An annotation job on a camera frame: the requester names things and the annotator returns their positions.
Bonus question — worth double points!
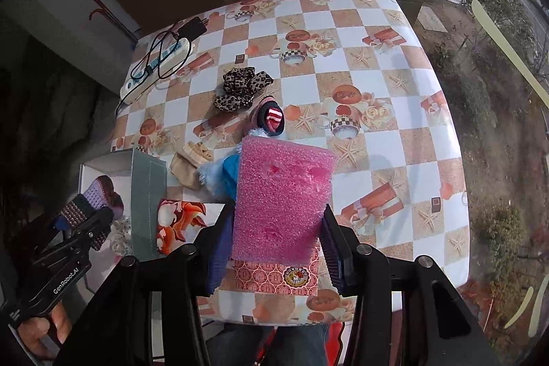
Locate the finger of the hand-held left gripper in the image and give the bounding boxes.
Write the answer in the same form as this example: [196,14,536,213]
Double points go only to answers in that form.
[88,206,116,252]
[54,196,98,232]

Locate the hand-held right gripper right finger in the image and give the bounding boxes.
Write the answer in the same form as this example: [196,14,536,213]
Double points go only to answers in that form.
[318,204,503,366]

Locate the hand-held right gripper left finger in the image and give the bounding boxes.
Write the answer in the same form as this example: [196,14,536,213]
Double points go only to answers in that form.
[54,202,235,366]

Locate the purple knit sock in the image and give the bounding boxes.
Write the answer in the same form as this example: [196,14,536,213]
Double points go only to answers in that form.
[83,175,125,222]

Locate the grey cardboard box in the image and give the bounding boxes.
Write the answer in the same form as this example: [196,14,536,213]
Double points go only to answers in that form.
[78,147,169,260]

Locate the pink sponge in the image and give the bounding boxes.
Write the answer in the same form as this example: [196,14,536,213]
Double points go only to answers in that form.
[231,135,338,265]

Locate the blue fluffy duster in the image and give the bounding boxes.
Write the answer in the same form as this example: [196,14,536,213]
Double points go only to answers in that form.
[196,128,243,200]

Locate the person's left hand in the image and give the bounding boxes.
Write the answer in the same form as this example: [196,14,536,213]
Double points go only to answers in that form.
[18,301,72,359]

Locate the white polka-dot scrunchie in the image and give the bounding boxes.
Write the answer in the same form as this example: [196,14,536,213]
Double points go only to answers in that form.
[110,215,137,256]

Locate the orange floral box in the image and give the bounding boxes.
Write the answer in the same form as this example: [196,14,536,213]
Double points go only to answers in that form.
[155,198,227,256]

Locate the red patterned box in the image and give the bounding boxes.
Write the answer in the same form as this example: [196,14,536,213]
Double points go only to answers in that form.
[233,245,322,299]

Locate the beige sock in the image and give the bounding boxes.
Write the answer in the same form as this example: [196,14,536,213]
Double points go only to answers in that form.
[170,140,214,191]

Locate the person's jeans legs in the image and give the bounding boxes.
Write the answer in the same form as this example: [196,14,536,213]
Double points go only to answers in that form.
[205,322,332,366]

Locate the checkered printed tablecloth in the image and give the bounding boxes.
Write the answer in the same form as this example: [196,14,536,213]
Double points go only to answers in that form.
[110,0,471,327]

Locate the white power strip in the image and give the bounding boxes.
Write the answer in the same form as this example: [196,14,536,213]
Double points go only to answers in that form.
[115,20,202,116]
[119,37,197,106]

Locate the leopard print scrunchie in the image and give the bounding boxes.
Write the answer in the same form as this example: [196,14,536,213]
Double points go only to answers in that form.
[213,67,275,113]

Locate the red umbrella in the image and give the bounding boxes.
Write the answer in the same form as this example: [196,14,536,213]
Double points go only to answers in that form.
[88,0,143,46]

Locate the black power adapter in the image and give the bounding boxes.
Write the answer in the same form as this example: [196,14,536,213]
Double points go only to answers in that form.
[177,16,209,42]

